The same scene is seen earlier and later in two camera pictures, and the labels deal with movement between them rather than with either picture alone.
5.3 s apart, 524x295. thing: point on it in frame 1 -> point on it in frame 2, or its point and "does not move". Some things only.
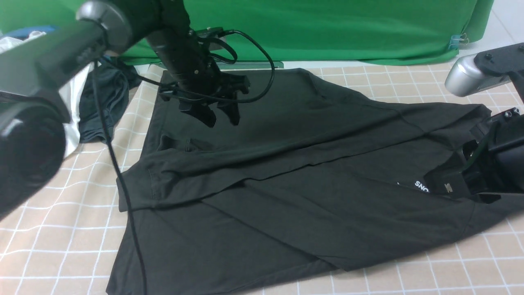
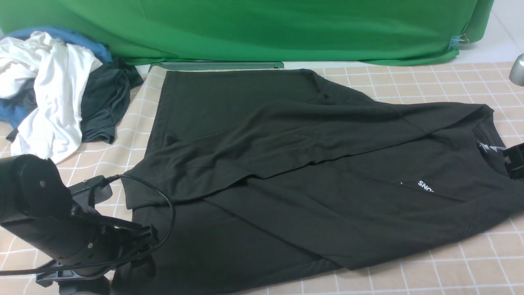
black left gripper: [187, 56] -> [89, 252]
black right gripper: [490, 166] -> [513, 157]
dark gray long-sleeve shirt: [316, 180] does not move
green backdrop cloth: [307, 30] does not move
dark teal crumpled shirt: [114, 82] does not move
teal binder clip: [457, 40] does not move
